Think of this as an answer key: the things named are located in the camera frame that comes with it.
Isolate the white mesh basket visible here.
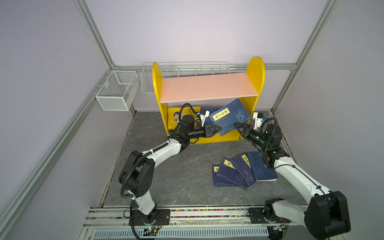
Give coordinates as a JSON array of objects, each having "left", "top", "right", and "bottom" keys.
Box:
[{"left": 96, "top": 71, "right": 140, "bottom": 112}]

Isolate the navy book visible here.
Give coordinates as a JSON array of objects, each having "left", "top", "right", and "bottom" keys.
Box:
[
  {"left": 230, "top": 153, "right": 257, "bottom": 187},
  {"left": 216, "top": 157, "right": 249, "bottom": 190},
  {"left": 247, "top": 152, "right": 278, "bottom": 182},
  {"left": 211, "top": 99, "right": 251, "bottom": 136},
  {"left": 211, "top": 165, "right": 236, "bottom": 188},
  {"left": 203, "top": 108, "right": 220, "bottom": 126}
]

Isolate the white wire rack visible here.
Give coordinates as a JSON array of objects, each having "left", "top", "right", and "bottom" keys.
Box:
[{"left": 141, "top": 62, "right": 231, "bottom": 95}]

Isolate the yellow wooden bookshelf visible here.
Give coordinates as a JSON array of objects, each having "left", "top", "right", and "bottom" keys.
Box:
[{"left": 152, "top": 57, "right": 266, "bottom": 135}]

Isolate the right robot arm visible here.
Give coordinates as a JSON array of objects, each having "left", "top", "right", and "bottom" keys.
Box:
[{"left": 234, "top": 118, "right": 351, "bottom": 240}]

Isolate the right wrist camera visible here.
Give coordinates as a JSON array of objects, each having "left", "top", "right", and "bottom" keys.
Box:
[{"left": 253, "top": 112, "right": 268, "bottom": 130}]

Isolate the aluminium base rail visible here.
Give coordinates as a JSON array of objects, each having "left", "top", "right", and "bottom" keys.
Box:
[{"left": 77, "top": 206, "right": 313, "bottom": 240}]

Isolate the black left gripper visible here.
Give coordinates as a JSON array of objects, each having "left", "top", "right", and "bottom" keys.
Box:
[{"left": 187, "top": 124, "right": 222, "bottom": 140}]

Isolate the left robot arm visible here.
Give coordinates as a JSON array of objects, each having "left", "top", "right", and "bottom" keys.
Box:
[{"left": 119, "top": 103, "right": 222, "bottom": 224}]

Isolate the navy book bottom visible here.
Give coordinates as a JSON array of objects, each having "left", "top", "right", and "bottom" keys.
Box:
[{"left": 216, "top": 157, "right": 249, "bottom": 190}]

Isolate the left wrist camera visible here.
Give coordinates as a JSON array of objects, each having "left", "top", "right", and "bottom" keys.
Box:
[{"left": 197, "top": 109, "right": 210, "bottom": 125}]

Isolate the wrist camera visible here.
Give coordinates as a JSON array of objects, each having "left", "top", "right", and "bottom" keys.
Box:
[
  {"left": 197, "top": 109, "right": 210, "bottom": 125},
  {"left": 253, "top": 112, "right": 268, "bottom": 130}
]

